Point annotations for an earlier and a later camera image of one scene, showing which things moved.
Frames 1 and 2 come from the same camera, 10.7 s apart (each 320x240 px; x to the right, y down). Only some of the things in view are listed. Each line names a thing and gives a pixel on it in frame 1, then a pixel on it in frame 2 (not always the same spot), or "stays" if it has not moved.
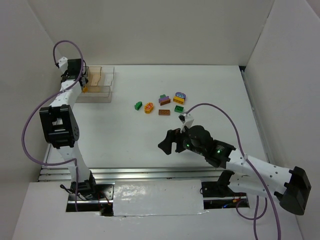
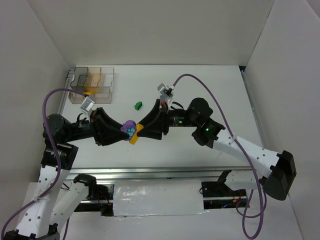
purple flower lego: x=181 y=95 → x=130 y=126
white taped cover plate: x=149 y=197 stays
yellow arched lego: x=85 y=89 → x=89 y=93
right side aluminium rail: x=255 y=116 stays
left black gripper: x=83 y=81 → x=95 y=127
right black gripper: x=178 y=140 → x=163 y=120
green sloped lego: x=138 y=105 stays
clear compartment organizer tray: x=100 y=84 stays
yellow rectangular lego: x=178 y=100 → x=135 y=136
